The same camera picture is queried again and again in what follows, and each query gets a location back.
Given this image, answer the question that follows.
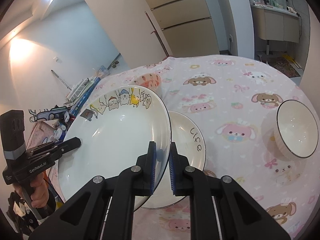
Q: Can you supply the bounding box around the white cat print plate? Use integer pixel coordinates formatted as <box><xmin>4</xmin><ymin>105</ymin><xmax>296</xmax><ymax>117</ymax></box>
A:
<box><xmin>58</xmin><ymin>85</ymin><xmax>172</xmax><ymax>210</ymax></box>

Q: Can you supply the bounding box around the pink cartoon printed tablecloth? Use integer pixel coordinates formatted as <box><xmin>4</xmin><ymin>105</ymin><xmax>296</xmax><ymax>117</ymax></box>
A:
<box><xmin>49</xmin><ymin>55</ymin><xmax>319</xmax><ymax>240</ymax></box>

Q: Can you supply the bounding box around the beige vanity cabinet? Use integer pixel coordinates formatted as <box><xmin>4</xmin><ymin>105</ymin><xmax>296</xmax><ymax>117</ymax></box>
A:
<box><xmin>251</xmin><ymin>4</ymin><xmax>300</xmax><ymax>43</ymax></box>

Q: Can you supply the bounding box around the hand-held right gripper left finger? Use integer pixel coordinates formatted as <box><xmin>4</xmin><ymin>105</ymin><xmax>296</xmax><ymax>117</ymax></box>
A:
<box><xmin>29</xmin><ymin>141</ymin><xmax>157</xmax><ymax>240</ymax></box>

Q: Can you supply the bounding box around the clear plastic bag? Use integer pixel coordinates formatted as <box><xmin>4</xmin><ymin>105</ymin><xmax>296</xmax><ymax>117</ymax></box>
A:
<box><xmin>95</xmin><ymin>66</ymin><xmax>108</xmax><ymax>80</ymax></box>

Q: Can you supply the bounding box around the brown printed floor mat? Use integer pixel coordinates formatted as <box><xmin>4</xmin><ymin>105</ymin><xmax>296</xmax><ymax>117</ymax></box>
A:
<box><xmin>271</xmin><ymin>56</ymin><xmax>303</xmax><ymax>78</ymax></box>

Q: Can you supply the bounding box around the blue cartoon paper card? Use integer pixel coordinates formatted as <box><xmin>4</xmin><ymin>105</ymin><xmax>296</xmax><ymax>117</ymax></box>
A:
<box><xmin>28</xmin><ymin>106</ymin><xmax>69</xmax><ymax>122</ymax></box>

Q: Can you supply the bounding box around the grey striped box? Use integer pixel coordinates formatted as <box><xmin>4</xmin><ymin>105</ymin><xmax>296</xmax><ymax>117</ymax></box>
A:
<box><xmin>67</xmin><ymin>79</ymin><xmax>97</xmax><ymax>99</ymax></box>

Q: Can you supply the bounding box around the white hair dryer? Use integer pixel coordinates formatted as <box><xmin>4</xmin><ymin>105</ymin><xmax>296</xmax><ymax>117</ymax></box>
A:
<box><xmin>286</xmin><ymin>6</ymin><xmax>301</xmax><ymax>17</ymax></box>

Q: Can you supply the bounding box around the white lettered plate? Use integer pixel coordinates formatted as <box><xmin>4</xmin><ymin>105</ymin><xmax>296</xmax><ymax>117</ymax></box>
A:
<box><xmin>140</xmin><ymin>110</ymin><xmax>207</xmax><ymax>209</ymax></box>

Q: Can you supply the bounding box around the metal mop handle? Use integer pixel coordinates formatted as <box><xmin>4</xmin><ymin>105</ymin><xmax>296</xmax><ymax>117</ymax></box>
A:
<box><xmin>51</xmin><ymin>69</ymin><xmax>73</xmax><ymax>92</ymax></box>

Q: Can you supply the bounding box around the person's dark printed clothing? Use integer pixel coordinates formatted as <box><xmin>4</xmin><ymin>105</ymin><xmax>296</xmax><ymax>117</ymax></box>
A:
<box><xmin>5</xmin><ymin>191</ymin><xmax>38</xmax><ymax>235</ymax></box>

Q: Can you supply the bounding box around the pink bag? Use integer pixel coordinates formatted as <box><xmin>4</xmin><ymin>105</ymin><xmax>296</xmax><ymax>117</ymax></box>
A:
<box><xmin>30</xmin><ymin>121</ymin><xmax>64</xmax><ymax>150</ymax></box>

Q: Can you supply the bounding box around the person's left hand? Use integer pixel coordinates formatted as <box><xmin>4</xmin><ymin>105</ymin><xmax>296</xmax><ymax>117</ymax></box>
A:
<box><xmin>29</xmin><ymin>173</ymin><xmax>50</xmax><ymax>208</ymax></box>

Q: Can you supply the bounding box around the white black-rimmed bowl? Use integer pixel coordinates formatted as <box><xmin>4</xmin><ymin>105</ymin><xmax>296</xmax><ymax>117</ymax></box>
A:
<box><xmin>274</xmin><ymin>100</ymin><xmax>320</xmax><ymax>159</ymax></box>

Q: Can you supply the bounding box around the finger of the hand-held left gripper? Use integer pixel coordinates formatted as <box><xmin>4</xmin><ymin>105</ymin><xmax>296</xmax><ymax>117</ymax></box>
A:
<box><xmin>30</xmin><ymin>137</ymin><xmax>82</xmax><ymax>159</ymax></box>

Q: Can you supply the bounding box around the pink strawberry print bowl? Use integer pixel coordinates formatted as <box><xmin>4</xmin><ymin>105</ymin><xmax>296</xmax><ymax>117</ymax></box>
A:
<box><xmin>134</xmin><ymin>73</ymin><xmax>162</xmax><ymax>93</ymax></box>

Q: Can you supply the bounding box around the beige refrigerator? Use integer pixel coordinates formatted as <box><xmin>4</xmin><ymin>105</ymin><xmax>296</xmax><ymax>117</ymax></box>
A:
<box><xmin>132</xmin><ymin>0</ymin><xmax>220</xmax><ymax>58</ymax></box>

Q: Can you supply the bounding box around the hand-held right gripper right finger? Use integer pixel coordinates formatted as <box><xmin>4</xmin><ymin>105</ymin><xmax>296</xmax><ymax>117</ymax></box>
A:
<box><xmin>169</xmin><ymin>142</ymin><xmax>292</xmax><ymax>240</ymax></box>

